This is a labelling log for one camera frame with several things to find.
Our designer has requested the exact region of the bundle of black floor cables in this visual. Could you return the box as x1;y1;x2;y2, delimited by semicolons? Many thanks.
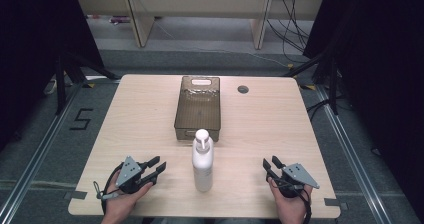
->
265;0;312;64

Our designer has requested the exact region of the brown translucent plastic bin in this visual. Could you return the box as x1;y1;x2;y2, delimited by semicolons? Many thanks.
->
173;75;222;143

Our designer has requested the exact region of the pink object under desk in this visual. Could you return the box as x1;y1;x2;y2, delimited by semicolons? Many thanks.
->
108;15;132;26

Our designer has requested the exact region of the person's right hand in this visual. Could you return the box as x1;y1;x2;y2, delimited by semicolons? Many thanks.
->
267;178;314;224

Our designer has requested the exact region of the black metal stand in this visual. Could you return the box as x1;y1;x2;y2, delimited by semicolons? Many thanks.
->
283;48;342;117
54;48;122;116

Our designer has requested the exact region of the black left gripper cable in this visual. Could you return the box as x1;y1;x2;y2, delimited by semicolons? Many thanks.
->
101;162;125;216

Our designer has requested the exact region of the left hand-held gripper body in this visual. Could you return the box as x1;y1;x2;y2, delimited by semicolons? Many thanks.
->
114;155;151;195

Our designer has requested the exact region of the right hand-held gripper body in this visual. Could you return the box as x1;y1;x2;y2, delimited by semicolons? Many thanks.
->
278;163;320;199

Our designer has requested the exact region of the dark curtain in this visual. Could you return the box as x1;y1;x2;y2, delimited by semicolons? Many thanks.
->
302;0;424;215
0;0;105;152

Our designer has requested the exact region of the white pump bottle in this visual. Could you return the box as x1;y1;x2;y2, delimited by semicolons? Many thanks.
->
191;128;215;193

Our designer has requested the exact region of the metal floor rail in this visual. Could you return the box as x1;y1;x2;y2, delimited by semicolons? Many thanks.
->
0;80;85;224
314;83;394;224

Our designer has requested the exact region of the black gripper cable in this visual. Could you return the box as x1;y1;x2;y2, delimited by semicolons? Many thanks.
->
101;162;125;216
271;178;313;224

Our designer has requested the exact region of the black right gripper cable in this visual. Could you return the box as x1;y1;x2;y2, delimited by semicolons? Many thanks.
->
271;178;313;224

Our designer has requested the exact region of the grey cable plug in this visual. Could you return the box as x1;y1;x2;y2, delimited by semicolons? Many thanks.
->
92;180;117;201

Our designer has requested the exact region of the black floor cable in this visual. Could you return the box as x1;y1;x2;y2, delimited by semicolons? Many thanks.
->
305;97;332;122

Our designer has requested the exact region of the person's left hand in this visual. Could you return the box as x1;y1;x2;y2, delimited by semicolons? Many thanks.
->
100;178;154;224

